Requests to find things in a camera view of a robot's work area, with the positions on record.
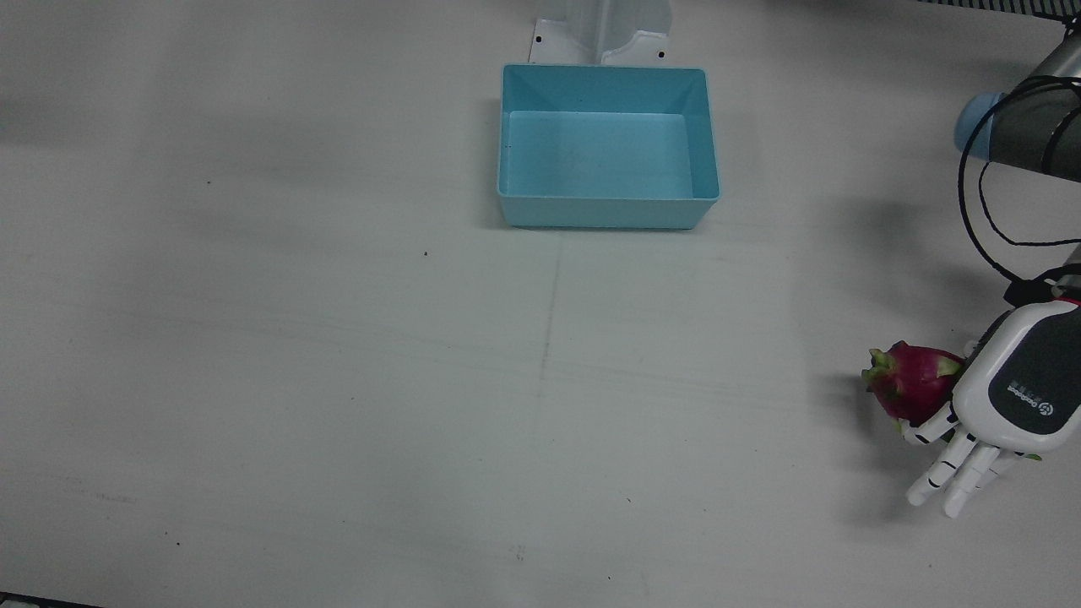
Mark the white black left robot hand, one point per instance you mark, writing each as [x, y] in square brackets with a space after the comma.
[1022, 380]

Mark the pink dragon fruit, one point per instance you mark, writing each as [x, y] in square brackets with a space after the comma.
[912, 380]

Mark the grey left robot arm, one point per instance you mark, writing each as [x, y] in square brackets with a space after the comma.
[1030, 135]

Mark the light blue plastic bin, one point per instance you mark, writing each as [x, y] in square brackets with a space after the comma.
[600, 156]

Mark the white metal mounting bracket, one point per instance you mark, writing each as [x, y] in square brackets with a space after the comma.
[574, 34]

